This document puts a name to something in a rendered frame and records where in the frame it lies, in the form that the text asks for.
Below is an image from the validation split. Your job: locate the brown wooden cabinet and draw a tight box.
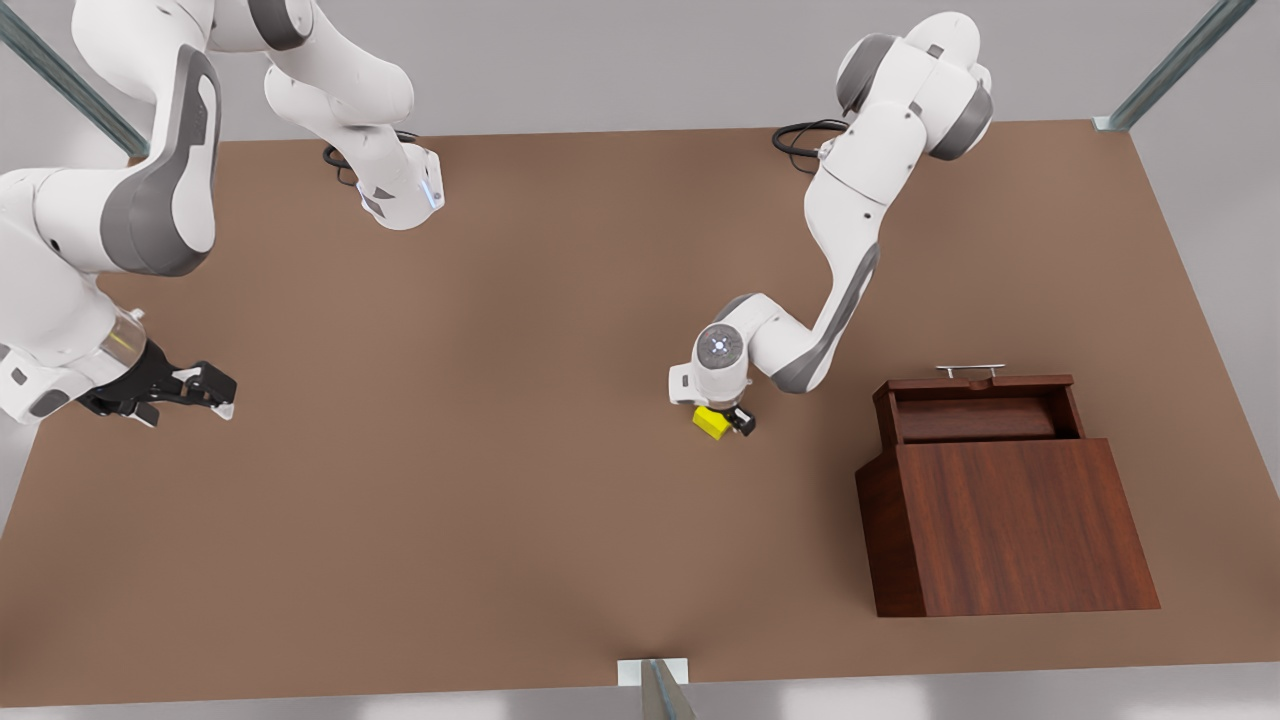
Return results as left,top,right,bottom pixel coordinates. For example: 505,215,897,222
855,437,1162,619

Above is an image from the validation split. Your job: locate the wooden drawer with silver handle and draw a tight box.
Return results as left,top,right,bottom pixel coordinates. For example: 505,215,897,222
872,363,1086,446

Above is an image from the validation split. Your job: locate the black cable loop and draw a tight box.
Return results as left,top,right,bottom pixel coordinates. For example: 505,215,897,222
771,119,852,175
322,129,422,188

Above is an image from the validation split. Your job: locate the silver frame post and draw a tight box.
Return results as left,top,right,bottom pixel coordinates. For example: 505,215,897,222
0,4,152,160
1092,0,1257,133
616,657,699,720

